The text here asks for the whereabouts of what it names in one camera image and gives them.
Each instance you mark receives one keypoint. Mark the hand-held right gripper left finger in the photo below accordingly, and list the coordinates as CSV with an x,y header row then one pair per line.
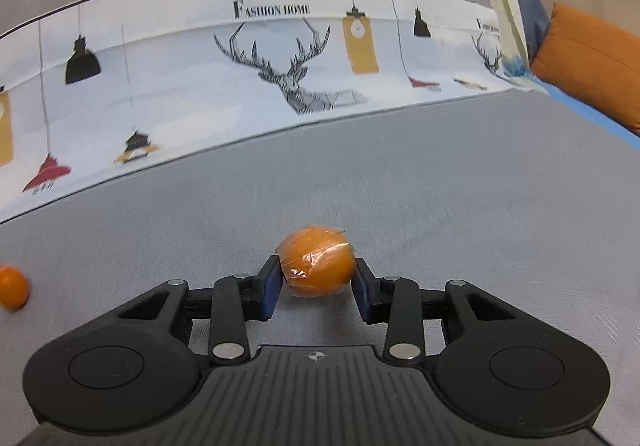
x,y
272,291

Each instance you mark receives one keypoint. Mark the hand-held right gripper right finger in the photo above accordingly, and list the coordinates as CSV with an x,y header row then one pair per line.
x,y
362,295

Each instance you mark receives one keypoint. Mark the plastic orange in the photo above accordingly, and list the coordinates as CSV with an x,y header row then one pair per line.
x,y
316,261

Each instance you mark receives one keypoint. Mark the grey printed bed sheet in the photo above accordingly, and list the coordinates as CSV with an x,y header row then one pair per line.
x,y
350,166

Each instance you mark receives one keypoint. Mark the small orange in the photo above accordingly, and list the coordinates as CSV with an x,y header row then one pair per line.
x,y
11,287

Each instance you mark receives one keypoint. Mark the orange cushion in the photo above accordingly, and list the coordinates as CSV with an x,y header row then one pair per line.
x,y
592,61

